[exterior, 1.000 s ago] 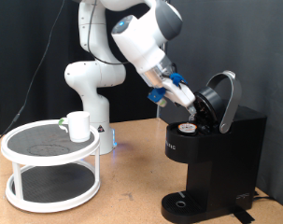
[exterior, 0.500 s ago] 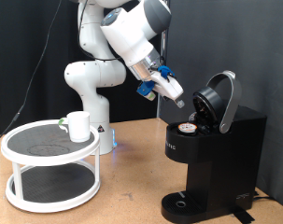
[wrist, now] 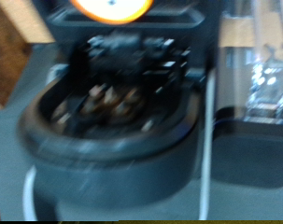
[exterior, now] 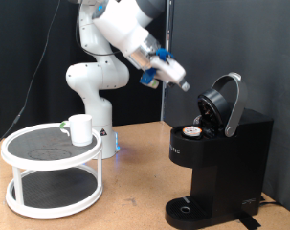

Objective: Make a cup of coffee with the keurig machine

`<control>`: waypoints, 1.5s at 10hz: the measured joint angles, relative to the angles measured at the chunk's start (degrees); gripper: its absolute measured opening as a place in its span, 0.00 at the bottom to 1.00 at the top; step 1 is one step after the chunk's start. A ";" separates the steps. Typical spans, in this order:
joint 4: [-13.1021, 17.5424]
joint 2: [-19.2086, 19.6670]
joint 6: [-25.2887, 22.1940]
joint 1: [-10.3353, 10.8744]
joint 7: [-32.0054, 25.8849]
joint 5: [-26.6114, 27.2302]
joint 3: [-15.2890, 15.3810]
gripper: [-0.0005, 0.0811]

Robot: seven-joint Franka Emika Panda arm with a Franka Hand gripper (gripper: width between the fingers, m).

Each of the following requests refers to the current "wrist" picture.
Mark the black Keurig coffee machine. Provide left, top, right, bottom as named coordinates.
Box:
left=18, top=0, right=283, bottom=222

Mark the orange rimmed coffee pod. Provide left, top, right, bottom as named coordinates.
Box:
left=69, top=0, right=155, bottom=26

